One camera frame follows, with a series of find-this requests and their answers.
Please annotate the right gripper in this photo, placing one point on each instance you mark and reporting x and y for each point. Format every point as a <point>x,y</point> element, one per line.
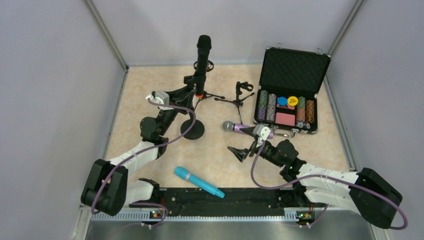
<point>253,151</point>

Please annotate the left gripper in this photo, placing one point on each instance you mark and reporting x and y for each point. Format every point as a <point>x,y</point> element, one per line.
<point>187,90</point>

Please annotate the purple glitter microphone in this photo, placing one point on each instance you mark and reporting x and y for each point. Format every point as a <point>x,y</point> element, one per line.
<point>260,130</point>

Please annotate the black round-base mic stand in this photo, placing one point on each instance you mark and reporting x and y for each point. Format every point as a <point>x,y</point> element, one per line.
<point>193,127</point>

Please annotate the black microphone orange end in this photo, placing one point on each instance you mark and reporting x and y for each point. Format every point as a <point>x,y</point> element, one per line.
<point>204,46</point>

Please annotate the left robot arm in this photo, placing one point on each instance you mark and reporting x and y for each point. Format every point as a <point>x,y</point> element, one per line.
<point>105,189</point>

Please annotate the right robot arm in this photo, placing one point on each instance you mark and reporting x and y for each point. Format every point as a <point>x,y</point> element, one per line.
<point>365,192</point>

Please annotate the black tripod stand with clip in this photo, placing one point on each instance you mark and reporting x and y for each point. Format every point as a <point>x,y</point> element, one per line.
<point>239,102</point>

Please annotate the blue orange poker chip stack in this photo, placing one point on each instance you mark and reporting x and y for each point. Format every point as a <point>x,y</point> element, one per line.
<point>271,107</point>

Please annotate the purple poker chip stack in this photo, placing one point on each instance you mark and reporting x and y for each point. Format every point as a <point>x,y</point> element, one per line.
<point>262,105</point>

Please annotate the red playing card deck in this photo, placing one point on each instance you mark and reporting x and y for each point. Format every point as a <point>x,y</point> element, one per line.
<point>285,119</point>

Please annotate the blue dealer chip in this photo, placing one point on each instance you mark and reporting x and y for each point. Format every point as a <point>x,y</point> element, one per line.
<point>282,101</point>

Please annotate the yellow dealer chip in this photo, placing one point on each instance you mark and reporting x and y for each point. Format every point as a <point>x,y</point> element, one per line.
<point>292,101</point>

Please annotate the green poker chip stack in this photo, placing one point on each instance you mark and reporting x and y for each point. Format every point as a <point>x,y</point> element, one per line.
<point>301,109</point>

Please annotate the teal toy microphone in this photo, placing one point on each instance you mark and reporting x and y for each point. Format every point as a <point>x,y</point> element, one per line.
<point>186,175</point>

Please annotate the brown poker chip stack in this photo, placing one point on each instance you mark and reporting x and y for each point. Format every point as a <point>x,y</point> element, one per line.
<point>310,111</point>

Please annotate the black poker chip case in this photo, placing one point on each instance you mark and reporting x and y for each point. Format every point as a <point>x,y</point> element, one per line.
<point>289,72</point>

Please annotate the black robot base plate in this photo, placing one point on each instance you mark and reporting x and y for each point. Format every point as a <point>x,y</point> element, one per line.
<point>237,202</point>

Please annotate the white cable duct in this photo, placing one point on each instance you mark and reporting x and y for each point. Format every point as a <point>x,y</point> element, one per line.
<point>145,217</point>

